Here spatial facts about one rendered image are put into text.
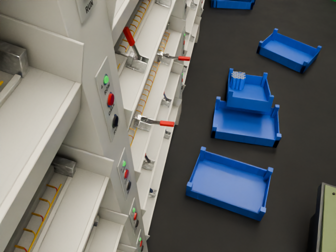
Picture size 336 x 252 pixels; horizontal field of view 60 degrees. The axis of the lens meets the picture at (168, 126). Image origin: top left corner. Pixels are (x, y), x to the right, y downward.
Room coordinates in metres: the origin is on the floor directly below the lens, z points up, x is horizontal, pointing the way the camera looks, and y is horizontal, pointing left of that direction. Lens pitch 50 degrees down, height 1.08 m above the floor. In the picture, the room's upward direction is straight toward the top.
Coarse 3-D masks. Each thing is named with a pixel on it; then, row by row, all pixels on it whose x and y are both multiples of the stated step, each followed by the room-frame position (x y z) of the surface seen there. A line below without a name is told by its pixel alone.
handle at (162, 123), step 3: (147, 120) 0.48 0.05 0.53; (150, 120) 0.48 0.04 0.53; (153, 120) 0.48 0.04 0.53; (162, 120) 0.47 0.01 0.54; (150, 123) 0.47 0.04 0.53; (153, 123) 0.47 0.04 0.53; (156, 123) 0.47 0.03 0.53; (159, 123) 0.47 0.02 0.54; (162, 123) 0.46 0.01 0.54; (165, 123) 0.46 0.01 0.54; (168, 123) 0.46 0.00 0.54; (171, 123) 0.46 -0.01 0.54; (171, 126) 0.46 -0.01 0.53
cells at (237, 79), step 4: (232, 72) 1.22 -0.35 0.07; (236, 72) 1.22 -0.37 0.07; (240, 72) 1.22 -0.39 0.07; (244, 72) 1.23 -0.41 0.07; (232, 76) 1.17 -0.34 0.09; (236, 76) 1.17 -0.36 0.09; (240, 76) 1.17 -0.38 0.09; (244, 76) 1.18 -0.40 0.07; (232, 80) 1.15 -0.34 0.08; (236, 80) 1.14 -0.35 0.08; (240, 80) 1.14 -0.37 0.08; (244, 80) 1.15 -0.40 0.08; (232, 84) 1.14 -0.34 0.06; (236, 84) 1.14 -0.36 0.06; (240, 84) 1.13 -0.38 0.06; (232, 88) 1.13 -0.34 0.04; (236, 88) 1.13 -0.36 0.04; (240, 88) 1.12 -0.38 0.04
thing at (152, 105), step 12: (168, 24) 0.90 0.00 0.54; (180, 24) 0.91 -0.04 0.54; (168, 48) 0.81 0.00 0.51; (156, 60) 0.74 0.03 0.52; (156, 72) 0.68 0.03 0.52; (168, 72) 0.69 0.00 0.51; (156, 84) 0.63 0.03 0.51; (144, 96) 0.58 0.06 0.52; (156, 96) 0.59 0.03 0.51; (144, 108) 0.53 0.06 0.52; (156, 108) 0.54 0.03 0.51; (132, 132) 0.45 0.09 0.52; (144, 132) 0.46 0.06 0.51; (132, 144) 0.42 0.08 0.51; (144, 144) 0.42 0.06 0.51; (132, 156) 0.38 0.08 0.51
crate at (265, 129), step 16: (224, 112) 0.99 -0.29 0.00; (240, 112) 0.99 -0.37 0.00; (256, 112) 0.99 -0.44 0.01; (272, 112) 0.96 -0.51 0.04; (224, 128) 0.89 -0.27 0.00; (240, 128) 0.89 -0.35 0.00; (256, 128) 0.89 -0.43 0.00; (272, 128) 0.89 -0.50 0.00; (256, 144) 0.79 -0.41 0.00; (272, 144) 0.78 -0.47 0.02
